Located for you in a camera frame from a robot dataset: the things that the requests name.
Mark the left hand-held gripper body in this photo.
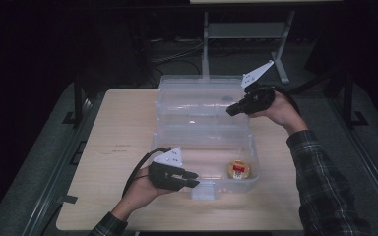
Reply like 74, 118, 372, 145
148, 146, 184, 193

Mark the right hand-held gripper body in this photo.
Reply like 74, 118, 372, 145
240, 59, 277, 116

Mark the clear plastic storage box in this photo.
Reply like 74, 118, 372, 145
151, 74, 261, 202

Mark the small orange round snack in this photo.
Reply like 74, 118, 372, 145
226, 158, 252, 181

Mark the person's right hand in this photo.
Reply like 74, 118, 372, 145
248, 89, 310, 136

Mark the person's left hand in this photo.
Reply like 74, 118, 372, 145
110, 174, 175, 223

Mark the black tape strip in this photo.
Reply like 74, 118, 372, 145
56, 194, 79, 205

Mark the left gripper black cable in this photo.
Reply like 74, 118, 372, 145
121, 147, 172, 199

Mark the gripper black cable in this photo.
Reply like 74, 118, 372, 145
269, 85, 302, 116
121, 147, 172, 199

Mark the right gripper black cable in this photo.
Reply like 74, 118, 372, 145
269, 85, 302, 116

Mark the grey metal stand frame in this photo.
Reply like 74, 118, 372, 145
201, 10, 296, 85

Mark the bundle of floor cables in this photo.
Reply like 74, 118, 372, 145
147, 36, 205, 89

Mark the black metal post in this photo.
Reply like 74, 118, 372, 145
62, 68, 95, 128
340, 68, 369, 128

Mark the aluminium rail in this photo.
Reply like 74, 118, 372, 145
22, 94, 103, 236
328, 97, 378, 228

